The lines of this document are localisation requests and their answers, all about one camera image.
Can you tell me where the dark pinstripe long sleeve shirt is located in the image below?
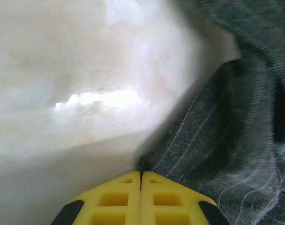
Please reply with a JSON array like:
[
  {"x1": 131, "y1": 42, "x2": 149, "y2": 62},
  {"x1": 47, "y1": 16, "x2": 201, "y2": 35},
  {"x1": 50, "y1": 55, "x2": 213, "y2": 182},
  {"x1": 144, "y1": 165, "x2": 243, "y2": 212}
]
[{"x1": 137, "y1": 0, "x2": 285, "y2": 225}]

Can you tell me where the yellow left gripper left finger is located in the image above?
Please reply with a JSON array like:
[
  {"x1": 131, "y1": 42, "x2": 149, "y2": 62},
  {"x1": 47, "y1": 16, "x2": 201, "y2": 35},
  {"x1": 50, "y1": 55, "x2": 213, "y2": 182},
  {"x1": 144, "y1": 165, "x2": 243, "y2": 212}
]
[{"x1": 50, "y1": 170, "x2": 141, "y2": 225}]

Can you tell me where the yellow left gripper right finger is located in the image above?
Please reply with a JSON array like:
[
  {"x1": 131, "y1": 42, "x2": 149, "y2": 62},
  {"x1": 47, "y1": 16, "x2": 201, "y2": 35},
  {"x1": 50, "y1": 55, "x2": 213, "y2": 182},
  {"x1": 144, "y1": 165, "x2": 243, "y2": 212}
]
[{"x1": 141, "y1": 170, "x2": 231, "y2": 225}]

